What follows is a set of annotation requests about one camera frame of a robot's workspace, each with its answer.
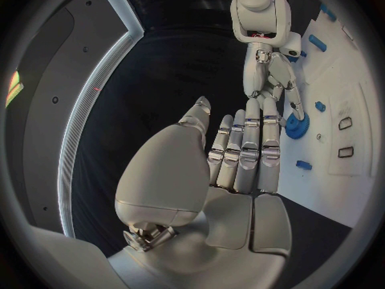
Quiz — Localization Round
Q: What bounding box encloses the blue long cylinder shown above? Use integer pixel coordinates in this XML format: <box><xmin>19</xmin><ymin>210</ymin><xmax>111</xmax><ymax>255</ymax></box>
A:
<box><xmin>318</xmin><ymin>3</ymin><xmax>338</xmax><ymax>22</ymax></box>

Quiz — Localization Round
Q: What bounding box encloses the blue block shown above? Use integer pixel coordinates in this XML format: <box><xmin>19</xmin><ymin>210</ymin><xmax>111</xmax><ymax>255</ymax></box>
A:
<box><xmin>286</xmin><ymin>50</ymin><xmax>308</xmax><ymax>63</ymax></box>

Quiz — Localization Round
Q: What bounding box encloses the blue short cylinder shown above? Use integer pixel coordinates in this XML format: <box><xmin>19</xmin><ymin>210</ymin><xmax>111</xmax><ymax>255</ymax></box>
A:
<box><xmin>308</xmin><ymin>34</ymin><xmax>327</xmax><ymax>53</ymax></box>

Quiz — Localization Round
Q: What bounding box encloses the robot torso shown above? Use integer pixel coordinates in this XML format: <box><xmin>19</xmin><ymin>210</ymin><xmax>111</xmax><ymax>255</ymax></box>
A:
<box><xmin>3</xmin><ymin>0</ymin><xmax>146</xmax><ymax>239</ymax></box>

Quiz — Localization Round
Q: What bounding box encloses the white task board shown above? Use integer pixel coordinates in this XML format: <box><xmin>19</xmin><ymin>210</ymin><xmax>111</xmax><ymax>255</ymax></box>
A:
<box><xmin>275</xmin><ymin>3</ymin><xmax>378</xmax><ymax>229</ymax></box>

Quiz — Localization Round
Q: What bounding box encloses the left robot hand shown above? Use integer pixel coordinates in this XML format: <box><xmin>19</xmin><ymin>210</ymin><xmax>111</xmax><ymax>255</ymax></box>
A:
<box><xmin>107</xmin><ymin>95</ymin><xmax>293</xmax><ymax>289</ymax></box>

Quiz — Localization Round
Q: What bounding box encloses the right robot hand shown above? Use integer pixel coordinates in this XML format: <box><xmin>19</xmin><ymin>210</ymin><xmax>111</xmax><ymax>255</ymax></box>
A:
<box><xmin>242</xmin><ymin>41</ymin><xmax>307</xmax><ymax>127</ymax></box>

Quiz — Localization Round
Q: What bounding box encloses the blue gear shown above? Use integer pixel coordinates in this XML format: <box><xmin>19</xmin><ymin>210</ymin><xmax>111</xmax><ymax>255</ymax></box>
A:
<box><xmin>284</xmin><ymin>112</ymin><xmax>311</xmax><ymax>140</ymax></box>

